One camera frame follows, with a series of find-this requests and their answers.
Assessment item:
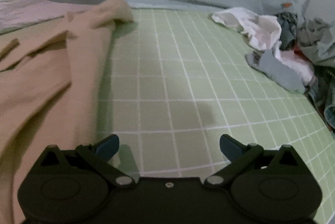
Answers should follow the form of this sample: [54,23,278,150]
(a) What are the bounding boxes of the beige long-sleeve shirt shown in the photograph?
[0,0,135,224]

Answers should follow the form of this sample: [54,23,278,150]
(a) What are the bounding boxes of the grey sweatshirt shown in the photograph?
[245,50,305,94]

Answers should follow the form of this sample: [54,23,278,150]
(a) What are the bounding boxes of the white garment with red print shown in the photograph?
[273,47,315,84]

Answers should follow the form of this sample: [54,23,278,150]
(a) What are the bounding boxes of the blue denim jeans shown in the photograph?
[308,67,335,131]

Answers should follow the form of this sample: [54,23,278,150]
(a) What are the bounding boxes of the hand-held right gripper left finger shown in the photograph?
[35,134,137,188]

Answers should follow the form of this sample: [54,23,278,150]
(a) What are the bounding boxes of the white crumpled garment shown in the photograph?
[211,7,282,50]

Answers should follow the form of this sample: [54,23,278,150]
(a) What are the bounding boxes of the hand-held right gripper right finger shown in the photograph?
[204,134,305,188]

